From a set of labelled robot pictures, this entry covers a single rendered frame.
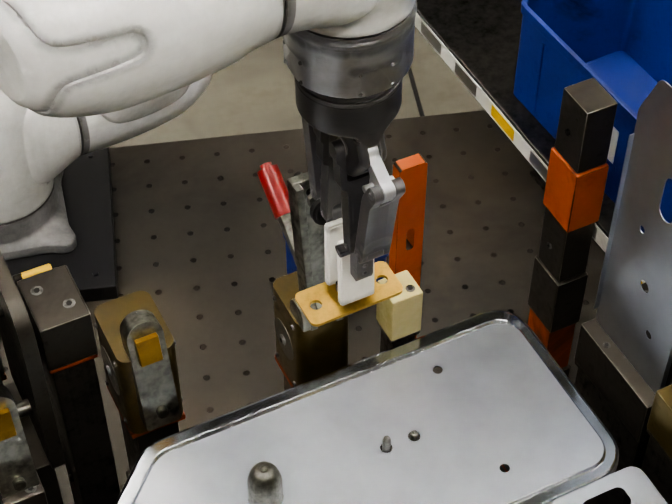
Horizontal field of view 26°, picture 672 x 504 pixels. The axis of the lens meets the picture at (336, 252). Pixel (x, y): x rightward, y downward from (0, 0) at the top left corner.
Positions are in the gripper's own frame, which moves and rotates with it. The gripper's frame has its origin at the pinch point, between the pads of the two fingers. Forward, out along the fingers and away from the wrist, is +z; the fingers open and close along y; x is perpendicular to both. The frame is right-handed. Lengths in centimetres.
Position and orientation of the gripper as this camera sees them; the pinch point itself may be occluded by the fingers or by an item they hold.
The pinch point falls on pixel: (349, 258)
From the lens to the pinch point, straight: 115.5
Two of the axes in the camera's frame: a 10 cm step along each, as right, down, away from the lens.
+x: 8.9, -3.4, 2.9
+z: 0.1, 6.7, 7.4
